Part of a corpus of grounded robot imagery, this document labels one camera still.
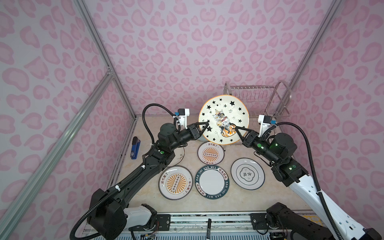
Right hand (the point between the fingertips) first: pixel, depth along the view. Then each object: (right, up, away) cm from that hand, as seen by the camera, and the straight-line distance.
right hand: (236, 127), depth 63 cm
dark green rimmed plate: (-8, -31, +23) cm, 40 cm away
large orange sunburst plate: (-29, -32, +23) cm, 49 cm away
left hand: (-11, +2, +2) cm, 12 cm away
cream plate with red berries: (-28, -17, +36) cm, 49 cm away
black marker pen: (-11, -48, +9) cm, 50 cm away
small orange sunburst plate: (-8, -17, +35) cm, 40 cm away
